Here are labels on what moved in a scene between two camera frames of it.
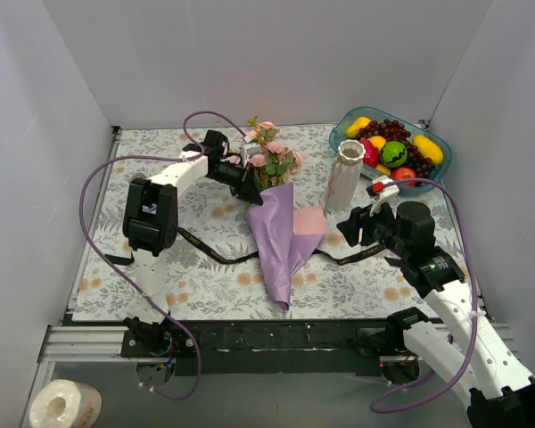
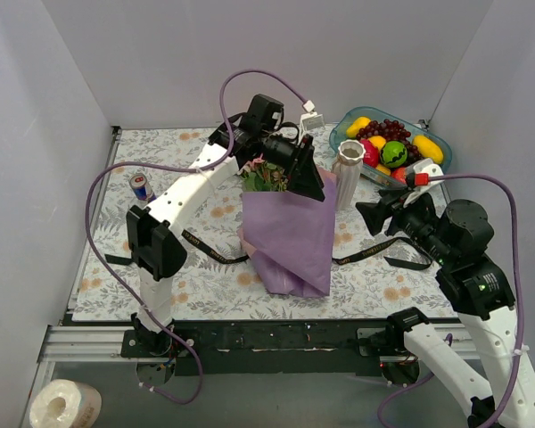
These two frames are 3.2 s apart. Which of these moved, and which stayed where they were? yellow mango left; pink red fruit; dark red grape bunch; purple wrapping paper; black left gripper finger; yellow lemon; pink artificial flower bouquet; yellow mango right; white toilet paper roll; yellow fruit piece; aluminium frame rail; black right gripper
Moved: purple wrapping paper; pink artificial flower bouquet; black right gripper; black left gripper finger
Stayed: yellow fruit piece; yellow mango right; yellow lemon; yellow mango left; pink red fruit; aluminium frame rail; white toilet paper roll; dark red grape bunch
